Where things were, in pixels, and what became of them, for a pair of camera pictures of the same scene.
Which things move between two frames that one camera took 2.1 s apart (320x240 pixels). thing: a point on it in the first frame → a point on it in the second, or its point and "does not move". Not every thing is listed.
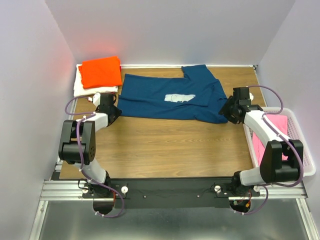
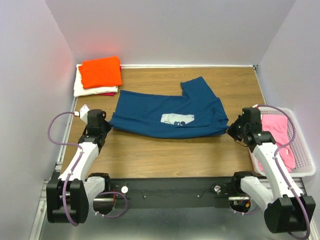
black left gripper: [118, 112] → [108, 126]
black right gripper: [224, 110] → [230, 130]
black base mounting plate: [177, 193] does not move
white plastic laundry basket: [294, 130] does not move
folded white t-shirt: [80, 91] does not move
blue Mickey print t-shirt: [198, 94] → [198, 113]
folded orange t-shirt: [104, 72] does not move
